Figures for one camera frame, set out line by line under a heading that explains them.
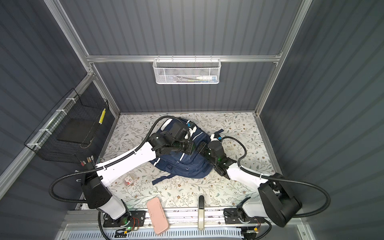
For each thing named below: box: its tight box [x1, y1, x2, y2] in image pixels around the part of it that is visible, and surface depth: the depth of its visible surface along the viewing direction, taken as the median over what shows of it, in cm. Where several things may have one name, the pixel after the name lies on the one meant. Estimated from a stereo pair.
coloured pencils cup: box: [80, 155, 96, 170], surface depth 80 cm
